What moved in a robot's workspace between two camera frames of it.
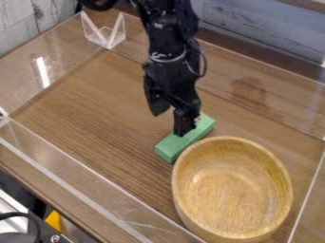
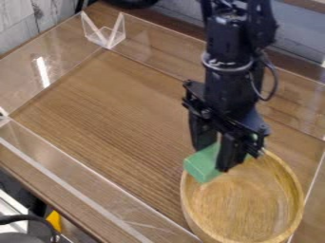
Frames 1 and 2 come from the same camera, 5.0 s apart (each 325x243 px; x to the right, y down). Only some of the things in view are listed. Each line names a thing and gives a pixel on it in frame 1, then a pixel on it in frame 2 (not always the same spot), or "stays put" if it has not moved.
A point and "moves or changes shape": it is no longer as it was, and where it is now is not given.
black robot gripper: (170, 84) -> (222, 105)
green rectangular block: (172, 144) -> (200, 164)
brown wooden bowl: (231, 190) moves or changes shape
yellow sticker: (55, 219) stays put
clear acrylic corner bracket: (104, 36) stays put
